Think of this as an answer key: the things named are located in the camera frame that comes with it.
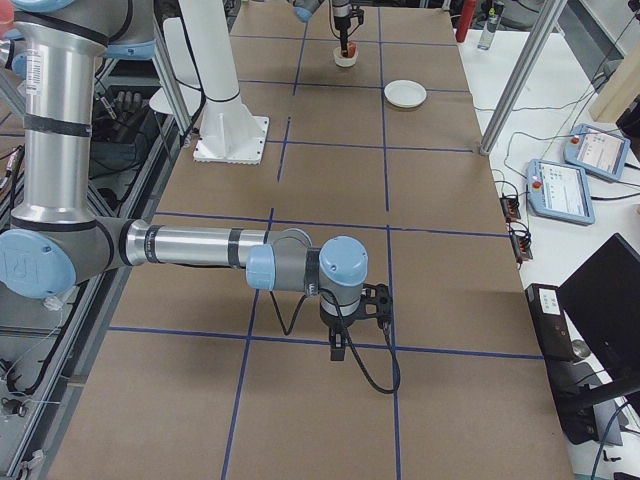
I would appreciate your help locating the black computer box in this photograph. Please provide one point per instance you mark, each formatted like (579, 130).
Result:
(568, 372)

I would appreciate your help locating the white bowl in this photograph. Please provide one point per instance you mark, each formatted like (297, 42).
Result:
(343, 61)

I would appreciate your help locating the near black orange adapter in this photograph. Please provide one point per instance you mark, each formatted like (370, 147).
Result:
(520, 237)

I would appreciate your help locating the aluminium frame post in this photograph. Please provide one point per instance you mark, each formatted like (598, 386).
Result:
(525, 63)

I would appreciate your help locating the black monitor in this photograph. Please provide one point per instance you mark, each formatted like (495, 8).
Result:
(602, 300)

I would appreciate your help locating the clear water bottle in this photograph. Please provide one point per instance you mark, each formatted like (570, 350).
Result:
(491, 25)

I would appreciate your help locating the far blue teach pendant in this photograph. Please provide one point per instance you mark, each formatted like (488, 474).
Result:
(601, 153)

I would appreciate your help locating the red cylinder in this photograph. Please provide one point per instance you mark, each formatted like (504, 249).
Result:
(465, 20)

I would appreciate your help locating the wooden board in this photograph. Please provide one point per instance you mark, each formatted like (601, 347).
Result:
(619, 92)

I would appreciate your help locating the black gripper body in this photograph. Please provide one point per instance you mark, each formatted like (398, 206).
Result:
(341, 14)
(334, 319)

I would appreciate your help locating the red yellow apple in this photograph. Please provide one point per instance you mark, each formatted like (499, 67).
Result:
(351, 50)

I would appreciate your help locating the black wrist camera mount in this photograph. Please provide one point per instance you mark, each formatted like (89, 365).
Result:
(377, 303)
(357, 13)

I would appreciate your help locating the white plate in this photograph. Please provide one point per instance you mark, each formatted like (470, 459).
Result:
(405, 93)

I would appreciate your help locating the black orange adapter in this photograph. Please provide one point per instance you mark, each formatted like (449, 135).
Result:
(520, 237)
(510, 202)

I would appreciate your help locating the far black orange adapter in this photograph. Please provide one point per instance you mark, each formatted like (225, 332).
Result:
(510, 202)

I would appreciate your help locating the white camera stand pedestal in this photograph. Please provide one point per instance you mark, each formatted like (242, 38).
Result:
(228, 131)

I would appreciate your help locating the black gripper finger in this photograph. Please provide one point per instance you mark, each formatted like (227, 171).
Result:
(338, 342)
(343, 38)

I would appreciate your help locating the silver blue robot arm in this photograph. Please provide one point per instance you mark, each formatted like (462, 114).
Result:
(305, 9)
(54, 242)

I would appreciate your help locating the near blue teach pendant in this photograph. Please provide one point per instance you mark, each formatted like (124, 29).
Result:
(559, 191)

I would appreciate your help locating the blue teach pendant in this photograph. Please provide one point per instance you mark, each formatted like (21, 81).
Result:
(601, 153)
(559, 191)

